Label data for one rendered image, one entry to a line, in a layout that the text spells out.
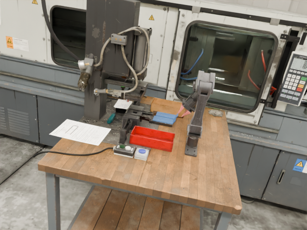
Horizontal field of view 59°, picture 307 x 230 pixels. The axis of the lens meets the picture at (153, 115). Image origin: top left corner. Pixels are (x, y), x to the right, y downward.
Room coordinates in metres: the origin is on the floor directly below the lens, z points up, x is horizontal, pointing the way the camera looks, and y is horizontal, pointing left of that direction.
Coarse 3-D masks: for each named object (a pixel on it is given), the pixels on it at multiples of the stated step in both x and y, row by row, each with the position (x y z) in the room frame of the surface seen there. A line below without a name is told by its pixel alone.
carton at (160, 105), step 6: (156, 102) 1.93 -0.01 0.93; (162, 102) 1.92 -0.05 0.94; (168, 102) 1.92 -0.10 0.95; (174, 102) 1.91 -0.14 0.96; (180, 102) 1.91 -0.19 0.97; (150, 108) 1.81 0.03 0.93; (156, 108) 1.81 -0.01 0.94; (162, 108) 1.80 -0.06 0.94; (168, 108) 1.80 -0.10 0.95; (174, 108) 1.80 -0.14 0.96; (174, 114) 1.79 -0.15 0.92; (180, 114) 1.79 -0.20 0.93
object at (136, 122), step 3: (123, 120) 1.50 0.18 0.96; (126, 120) 1.50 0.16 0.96; (132, 120) 1.50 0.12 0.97; (135, 120) 1.49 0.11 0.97; (138, 120) 1.51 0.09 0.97; (141, 120) 1.63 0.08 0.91; (123, 123) 1.50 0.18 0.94; (132, 123) 1.50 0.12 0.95; (135, 123) 1.49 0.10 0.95; (138, 123) 1.52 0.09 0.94; (132, 126) 1.50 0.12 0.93; (132, 129) 1.50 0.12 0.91
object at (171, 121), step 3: (153, 117) 1.68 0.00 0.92; (156, 117) 1.68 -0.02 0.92; (159, 117) 1.69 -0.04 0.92; (162, 117) 1.69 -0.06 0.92; (159, 120) 1.64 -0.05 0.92; (162, 120) 1.65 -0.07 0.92; (165, 120) 1.65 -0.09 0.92; (168, 120) 1.66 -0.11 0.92; (171, 120) 1.67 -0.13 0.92; (174, 120) 1.64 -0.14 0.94; (171, 123) 1.62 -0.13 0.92
